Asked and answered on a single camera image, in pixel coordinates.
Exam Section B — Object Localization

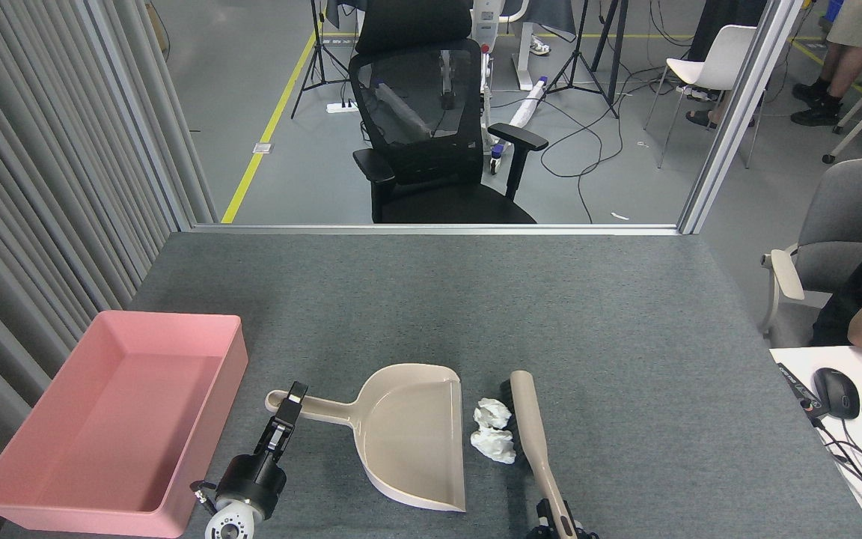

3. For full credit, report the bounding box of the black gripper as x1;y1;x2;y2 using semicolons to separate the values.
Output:
214;381;309;521

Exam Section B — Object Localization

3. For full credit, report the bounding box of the white paper ball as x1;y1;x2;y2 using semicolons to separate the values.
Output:
470;427;516;465
474;398;513;430

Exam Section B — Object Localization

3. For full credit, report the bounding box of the beige brush with black bristles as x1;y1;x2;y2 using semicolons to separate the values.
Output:
498;371;580;539

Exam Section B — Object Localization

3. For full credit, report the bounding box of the beige plastic dustpan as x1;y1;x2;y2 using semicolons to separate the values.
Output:
265;364;467;513

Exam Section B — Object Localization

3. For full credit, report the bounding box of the pink plastic bin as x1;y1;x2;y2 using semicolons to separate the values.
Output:
0;311;249;538

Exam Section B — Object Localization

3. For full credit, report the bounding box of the small black device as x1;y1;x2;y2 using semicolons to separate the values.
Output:
777;363;830;418

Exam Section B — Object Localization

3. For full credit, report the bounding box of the black computer mouse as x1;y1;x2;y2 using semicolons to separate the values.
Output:
813;368;861;420

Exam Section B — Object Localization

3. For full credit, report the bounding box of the black mesh office chair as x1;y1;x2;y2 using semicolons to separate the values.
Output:
348;0;549;224

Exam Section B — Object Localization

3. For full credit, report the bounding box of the seated person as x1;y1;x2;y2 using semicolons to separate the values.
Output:
811;232;862;364

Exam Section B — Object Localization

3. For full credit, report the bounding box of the black tripod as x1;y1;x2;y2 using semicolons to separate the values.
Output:
290;0;353;119
545;0;630;119

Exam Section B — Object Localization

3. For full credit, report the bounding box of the grey chair with white armrest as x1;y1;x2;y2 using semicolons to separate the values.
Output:
760;157;862;349

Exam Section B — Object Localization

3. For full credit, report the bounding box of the person on white chair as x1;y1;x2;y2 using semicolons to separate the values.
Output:
685;0;770;130

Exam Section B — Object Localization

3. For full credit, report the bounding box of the white stand on wheels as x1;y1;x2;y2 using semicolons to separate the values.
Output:
471;0;544;174

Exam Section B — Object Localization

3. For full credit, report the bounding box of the white plastic chair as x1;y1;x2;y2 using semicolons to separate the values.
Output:
644;25;765;169

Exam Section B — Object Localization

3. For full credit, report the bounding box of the standing person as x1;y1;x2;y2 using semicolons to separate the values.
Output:
790;0;862;127

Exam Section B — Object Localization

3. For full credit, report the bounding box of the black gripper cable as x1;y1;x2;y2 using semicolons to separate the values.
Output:
190;481;221;514

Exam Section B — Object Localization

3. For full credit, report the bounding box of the silver table edge rail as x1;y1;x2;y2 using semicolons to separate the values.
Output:
190;222;682;237

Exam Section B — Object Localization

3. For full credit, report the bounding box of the black desk cable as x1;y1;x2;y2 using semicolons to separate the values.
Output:
809;415;862;499

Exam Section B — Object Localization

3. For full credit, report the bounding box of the black floor cable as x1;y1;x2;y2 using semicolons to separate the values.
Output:
539;67;671;224

